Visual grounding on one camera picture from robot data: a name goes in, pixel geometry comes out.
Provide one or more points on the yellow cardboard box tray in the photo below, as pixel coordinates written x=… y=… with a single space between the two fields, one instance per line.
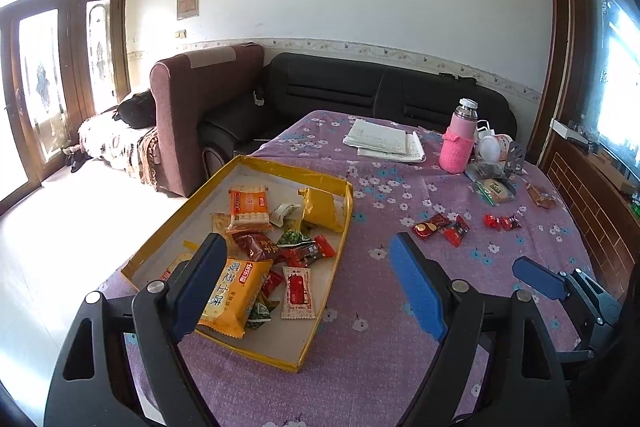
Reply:
x=325 y=287

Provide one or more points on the dark red snack packet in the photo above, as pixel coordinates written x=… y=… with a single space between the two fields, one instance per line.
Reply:
x=310 y=252

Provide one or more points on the pale pastry packet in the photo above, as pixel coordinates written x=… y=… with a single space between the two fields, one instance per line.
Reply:
x=495 y=189

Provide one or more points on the grey metal holder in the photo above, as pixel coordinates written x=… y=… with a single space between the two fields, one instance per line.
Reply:
x=516 y=157

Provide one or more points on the red snack packet round print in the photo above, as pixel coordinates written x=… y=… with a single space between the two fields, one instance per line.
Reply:
x=430 y=227

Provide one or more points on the yellow foil snack packet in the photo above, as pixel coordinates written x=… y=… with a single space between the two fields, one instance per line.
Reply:
x=322 y=209

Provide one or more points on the wooden glass door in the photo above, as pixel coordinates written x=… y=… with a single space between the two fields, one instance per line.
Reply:
x=65 y=72

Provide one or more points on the small red candy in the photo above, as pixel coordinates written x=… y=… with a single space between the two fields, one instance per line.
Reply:
x=492 y=222
x=272 y=282
x=512 y=223

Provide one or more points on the pink sleeved thermos bottle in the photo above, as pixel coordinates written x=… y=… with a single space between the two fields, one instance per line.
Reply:
x=457 y=142

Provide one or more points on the white red snack packet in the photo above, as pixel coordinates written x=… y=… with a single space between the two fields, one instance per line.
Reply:
x=296 y=292

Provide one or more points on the white lined notebook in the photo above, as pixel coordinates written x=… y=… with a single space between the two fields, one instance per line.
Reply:
x=415 y=154

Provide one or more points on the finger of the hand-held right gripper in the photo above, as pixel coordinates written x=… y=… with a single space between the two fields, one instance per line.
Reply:
x=537 y=279
x=580 y=352

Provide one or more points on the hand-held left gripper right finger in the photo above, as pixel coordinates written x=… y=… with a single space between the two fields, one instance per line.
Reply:
x=417 y=292

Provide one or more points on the large orange cracker packet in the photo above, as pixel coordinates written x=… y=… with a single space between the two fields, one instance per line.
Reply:
x=232 y=302

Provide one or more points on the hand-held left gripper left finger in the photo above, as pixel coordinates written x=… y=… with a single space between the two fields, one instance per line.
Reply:
x=200 y=292

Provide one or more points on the black bag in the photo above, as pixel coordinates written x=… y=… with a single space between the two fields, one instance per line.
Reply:
x=135 y=109

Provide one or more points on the small white sachet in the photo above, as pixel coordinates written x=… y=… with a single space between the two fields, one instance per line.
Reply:
x=284 y=212

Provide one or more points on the pair of shoes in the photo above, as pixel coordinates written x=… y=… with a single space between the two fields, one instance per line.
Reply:
x=75 y=157

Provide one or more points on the white flat box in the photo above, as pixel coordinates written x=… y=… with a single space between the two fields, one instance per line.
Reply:
x=565 y=129

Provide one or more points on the white paper booklet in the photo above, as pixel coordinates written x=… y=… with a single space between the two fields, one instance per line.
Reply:
x=380 y=137

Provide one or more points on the dark plastic bag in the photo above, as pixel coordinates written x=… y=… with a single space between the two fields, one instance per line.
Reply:
x=487 y=169

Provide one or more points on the wooden glass cabinet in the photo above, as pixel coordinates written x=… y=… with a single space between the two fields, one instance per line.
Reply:
x=575 y=187

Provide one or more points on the purple floral tablecloth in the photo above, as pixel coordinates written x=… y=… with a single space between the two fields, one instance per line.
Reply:
x=360 y=357

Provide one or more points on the brown sofa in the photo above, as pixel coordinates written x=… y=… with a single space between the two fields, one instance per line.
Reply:
x=185 y=117

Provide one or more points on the white plastic cup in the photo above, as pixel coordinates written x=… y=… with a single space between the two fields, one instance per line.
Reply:
x=492 y=147

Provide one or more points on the brown wall plaque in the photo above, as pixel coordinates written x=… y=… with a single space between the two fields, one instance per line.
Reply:
x=187 y=5

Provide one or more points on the patterned sofa blanket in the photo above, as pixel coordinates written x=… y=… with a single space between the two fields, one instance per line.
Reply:
x=110 y=142

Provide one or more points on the brown red snack packet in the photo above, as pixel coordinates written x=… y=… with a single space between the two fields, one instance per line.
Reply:
x=255 y=244

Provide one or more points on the black sofa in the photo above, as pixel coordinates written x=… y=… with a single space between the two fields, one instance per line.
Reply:
x=340 y=82

